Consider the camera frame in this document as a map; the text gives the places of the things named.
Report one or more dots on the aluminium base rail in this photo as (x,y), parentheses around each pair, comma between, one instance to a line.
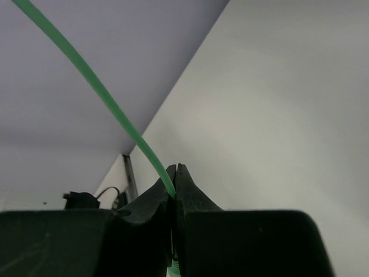
(131,190)

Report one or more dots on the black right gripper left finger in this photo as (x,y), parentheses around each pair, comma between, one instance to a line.
(135,240)

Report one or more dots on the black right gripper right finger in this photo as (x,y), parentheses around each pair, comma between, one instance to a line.
(215,242)

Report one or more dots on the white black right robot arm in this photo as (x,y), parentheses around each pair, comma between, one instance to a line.
(83,199)

